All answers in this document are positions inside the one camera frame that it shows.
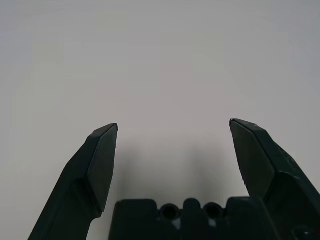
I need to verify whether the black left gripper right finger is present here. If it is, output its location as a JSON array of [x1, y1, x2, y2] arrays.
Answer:
[[229, 118, 320, 240]]

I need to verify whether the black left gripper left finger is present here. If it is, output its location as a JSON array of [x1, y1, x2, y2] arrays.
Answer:
[[27, 123, 119, 240]]

